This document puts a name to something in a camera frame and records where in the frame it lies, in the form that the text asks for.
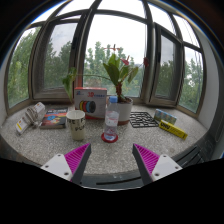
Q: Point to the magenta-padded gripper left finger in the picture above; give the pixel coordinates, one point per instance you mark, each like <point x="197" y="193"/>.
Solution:
<point x="75" y="160"/>

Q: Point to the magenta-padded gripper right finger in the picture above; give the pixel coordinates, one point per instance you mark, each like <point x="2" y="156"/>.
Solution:
<point x="148" y="160"/>

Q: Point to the clear water bottle blue cap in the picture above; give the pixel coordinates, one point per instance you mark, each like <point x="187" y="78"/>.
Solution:
<point x="111" y="123"/>

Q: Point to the cream paper cup black lettering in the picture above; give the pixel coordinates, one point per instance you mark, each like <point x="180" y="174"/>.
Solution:
<point x="76" y="126"/>

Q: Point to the flat round red coaster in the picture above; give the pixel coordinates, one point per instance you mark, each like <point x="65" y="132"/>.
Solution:
<point x="104" y="139"/>

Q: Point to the yellow oblong box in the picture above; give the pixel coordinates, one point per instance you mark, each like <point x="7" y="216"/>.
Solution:
<point x="173" y="130"/>

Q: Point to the black openwork trivet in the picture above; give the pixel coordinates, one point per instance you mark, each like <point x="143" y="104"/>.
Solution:
<point x="143" y="120"/>

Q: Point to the light blue small box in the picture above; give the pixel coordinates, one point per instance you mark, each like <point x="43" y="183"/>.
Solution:
<point x="165" y="116"/>

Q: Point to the potted anthurium in white pot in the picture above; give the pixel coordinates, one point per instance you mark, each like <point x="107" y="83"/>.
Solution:
<point x="125" y="111"/>

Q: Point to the white red filament spool box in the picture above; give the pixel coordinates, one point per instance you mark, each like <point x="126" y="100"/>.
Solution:
<point x="90" y="100"/>

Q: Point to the dark-framed bay window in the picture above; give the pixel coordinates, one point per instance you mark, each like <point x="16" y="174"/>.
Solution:
<point x="80" y="50"/>

